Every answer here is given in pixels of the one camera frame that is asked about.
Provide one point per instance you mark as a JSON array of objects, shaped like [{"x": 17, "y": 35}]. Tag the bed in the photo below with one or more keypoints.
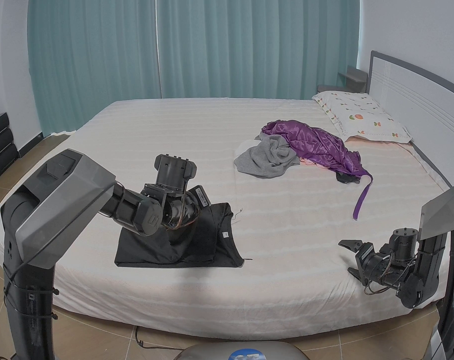
[{"x": 174, "y": 144}]

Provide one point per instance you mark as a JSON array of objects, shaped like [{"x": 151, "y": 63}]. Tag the blue-green curtain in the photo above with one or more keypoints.
[
  {"x": 95, "y": 51},
  {"x": 257, "y": 36}
]

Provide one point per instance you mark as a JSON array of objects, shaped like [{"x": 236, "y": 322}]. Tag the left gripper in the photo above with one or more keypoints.
[{"x": 202, "y": 197}]

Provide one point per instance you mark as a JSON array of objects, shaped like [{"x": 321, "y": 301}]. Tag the black dressing table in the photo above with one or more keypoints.
[{"x": 0, "y": 152}]

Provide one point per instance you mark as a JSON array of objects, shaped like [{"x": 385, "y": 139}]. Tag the pink garment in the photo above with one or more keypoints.
[{"x": 309, "y": 161}]

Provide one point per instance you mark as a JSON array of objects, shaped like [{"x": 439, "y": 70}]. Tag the black T-shirt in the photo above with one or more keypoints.
[{"x": 197, "y": 246}]

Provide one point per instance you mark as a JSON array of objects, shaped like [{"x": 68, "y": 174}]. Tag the white garment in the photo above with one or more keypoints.
[{"x": 243, "y": 148}]

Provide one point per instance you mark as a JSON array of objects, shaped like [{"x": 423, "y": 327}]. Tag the purple satin garment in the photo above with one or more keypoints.
[{"x": 317, "y": 141}]

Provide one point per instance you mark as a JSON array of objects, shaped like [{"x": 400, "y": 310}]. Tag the grey bedside table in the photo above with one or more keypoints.
[{"x": 348, "y": 81}]

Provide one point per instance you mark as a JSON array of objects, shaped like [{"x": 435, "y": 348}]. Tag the small dark grey garment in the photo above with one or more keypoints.
[{"x": 348, "y": 178}]

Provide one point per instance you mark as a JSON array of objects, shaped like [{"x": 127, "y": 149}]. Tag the white printed pillow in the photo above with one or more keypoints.
[{"x": 361, "y": 116}]

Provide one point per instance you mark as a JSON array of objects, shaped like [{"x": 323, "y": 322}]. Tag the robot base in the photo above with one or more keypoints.
[{"x": 212, "y": 353}]

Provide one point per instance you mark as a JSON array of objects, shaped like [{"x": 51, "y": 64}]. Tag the grey knit garment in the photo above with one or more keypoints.
[{"x": 264, "y": 159}]

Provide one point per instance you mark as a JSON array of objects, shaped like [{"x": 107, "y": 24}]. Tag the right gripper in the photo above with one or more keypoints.
[{"x": 369, "y": 263}]

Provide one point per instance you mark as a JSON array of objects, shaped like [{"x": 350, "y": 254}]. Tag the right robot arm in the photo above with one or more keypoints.
[{"x": 429, "y": 261}]

